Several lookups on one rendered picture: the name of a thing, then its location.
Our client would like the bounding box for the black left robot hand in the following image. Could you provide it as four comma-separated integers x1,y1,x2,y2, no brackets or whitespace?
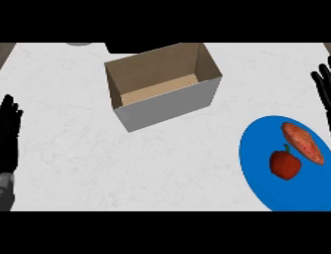
0,93,25,183

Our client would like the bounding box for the orange sweet potato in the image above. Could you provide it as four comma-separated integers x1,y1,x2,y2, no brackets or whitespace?
279,121,326,166

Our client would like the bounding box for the open cardboard box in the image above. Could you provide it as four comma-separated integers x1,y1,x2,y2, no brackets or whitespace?
101,43,224,133

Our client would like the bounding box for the red bell pepper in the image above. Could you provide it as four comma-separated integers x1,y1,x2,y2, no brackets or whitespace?
267,143,302,182

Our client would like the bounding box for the blue oval plate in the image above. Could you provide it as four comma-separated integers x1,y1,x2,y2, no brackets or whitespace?
239,114,331,212

